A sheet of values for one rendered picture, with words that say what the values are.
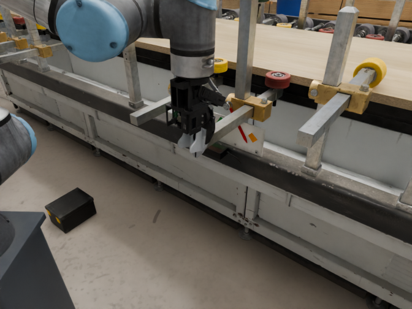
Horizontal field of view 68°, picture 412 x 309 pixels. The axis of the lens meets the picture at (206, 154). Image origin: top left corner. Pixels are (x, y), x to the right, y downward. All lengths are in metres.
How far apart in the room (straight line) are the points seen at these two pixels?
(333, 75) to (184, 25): 0.39
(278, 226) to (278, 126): 0.53
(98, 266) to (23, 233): 0.69
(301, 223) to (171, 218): 0.72
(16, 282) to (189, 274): 0.77
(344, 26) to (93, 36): 0.53
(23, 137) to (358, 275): 1.29
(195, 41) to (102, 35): 0.18
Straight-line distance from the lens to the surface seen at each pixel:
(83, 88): 1.59
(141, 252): 1.61
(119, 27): 0.49
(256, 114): 0.92
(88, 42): 0.50
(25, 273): 1.02
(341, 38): 0.78
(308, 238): 1.46
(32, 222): 1.01
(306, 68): 1.16
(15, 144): 0.96
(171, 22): 0.60
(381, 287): 1.45
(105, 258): 1.63
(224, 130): 0.80
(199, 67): 0.61
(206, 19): 0.60
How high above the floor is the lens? 1.24
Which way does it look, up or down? 34 degrees down
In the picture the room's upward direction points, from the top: straight up
